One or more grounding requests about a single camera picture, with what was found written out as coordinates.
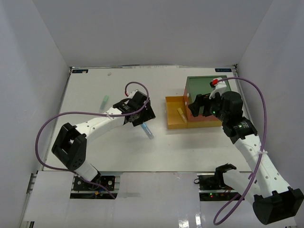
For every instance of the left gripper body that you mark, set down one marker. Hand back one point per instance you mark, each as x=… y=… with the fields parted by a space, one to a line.
x=144 y=115

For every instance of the blue highlighter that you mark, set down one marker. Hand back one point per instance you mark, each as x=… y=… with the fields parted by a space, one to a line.
x=147 y=131

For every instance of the green highlighter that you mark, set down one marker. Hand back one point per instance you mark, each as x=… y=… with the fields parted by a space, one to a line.
x=104 y=103

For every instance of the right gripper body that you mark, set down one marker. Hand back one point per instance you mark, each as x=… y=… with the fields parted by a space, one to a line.
x=211 y=106

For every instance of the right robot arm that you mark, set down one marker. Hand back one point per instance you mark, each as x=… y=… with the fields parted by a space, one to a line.
x=272 y=198

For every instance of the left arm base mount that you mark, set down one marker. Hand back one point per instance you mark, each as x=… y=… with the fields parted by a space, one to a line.
x=83 y=190

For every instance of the stacked drawer box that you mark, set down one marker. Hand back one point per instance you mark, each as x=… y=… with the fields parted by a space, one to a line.
x=196 y=85

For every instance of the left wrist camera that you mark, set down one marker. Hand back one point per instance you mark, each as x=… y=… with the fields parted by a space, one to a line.
x=131 y=94

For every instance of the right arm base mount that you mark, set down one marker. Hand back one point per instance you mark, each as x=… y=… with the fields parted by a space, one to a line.
x=212 y=186

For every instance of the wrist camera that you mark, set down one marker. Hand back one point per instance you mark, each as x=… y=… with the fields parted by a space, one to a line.
x=219 y=87
x=131 y=94

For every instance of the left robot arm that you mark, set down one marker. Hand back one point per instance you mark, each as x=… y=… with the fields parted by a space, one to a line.
x=72 y=140

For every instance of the yellow bottom drawer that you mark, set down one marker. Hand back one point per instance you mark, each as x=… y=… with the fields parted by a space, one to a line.
x=174 y=118

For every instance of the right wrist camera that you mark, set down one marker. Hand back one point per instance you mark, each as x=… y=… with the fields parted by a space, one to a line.
x=219 y=87

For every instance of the yellow highlighter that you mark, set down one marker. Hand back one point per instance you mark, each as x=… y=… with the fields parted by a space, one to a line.
x=182 y=115

